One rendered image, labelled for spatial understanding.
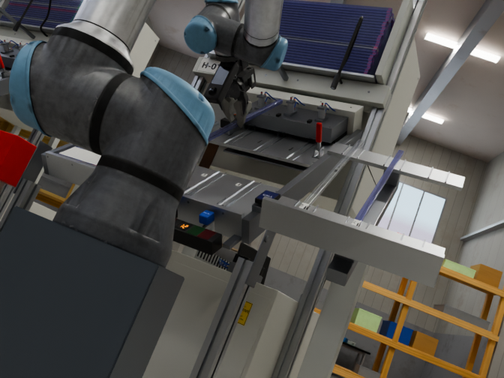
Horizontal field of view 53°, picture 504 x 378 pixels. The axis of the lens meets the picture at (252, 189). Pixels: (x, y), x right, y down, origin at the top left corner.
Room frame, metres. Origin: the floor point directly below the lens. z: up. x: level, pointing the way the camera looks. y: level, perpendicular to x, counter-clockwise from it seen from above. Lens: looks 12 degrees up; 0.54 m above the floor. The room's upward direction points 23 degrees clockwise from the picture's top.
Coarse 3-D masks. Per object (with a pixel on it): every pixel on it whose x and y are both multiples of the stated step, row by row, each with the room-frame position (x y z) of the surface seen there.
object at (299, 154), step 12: (216, 108) 1.80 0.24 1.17; (216, 120) 1.69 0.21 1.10; (240, 132) 1.60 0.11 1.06; (252, 132) 1.59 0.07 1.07; (264, 132) 1.59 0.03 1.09; (276, 132) 1.59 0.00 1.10; (216, 144) 1.54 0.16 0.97; (228, 144) 1.51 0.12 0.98; (240, 144) 1.51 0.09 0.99; (252, 144) 1.51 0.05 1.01; (264, 144) 1.51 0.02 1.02; (276, 144) 1.51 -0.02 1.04; (288, 144) 1.51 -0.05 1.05; (300, 144) 1.50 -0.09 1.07; (312, 144) 1.50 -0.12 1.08; (324, 144) 1.50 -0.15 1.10; (252, 156) 1.54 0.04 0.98; (264, 156) 1.46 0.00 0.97; (276, 156) 1.43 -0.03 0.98; (288, 156) 1.42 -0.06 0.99; (300, 156) 1.43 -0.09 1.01; (300, 168) 1.46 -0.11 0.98
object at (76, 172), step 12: (48, 156) 1.43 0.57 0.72; (60, 156) 1.40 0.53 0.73; (48, 168) 1.46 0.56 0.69; (60, 168) 1.43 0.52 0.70; (72, 168) 1.39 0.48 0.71; (84, 168) 1.36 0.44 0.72; (72, 180) 1.42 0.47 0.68; (84, 180) 1.39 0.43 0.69; (180, 204) 1.22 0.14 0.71; (192, 204) 1.19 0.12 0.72; (204, 204) 1.17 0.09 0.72; (216, 204) 1.16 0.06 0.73; (180, 216) 1.24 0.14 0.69; (192, 216) 1.21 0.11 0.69; (216, 216) 1.17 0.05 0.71; (228, 216) 1.15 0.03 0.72; (240, 216) 1.12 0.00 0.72; (216, 228) 1.19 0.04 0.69; (228, 228) 1.16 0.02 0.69; (240, 228) 1.14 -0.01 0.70
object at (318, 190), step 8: (360, 144) 1.28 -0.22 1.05; (352, 152) 1.23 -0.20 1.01; (344, 160) 1.19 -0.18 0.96; (336, 168) 1.15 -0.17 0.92; (328, 176) 1.12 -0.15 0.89; (320, 184) 1.08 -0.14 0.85; (312, 192) 1.05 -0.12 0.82; (320, 192) 1.06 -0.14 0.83; (304, 200) 1.02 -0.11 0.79; (312, 200) 1.03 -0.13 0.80
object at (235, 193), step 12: (204, 168) 1.37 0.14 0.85; (192, 180) 1.31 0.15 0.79; (204, 180) 1.31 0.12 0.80; (216, 180) 1.31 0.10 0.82; (228, 180) 1.31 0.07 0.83; (240, 180) 1.31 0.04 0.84; (192, 192) 1.24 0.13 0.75; (204, 192) 1.26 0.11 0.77; (216, 192) 1.26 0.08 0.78; (228, 192) 1.25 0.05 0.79; (240, 192) 1.25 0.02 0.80; (252, 192) 1.25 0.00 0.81; (228, 204) 1.19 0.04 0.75; (240, 204) 1.20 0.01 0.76; (252, 204) 1.20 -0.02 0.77
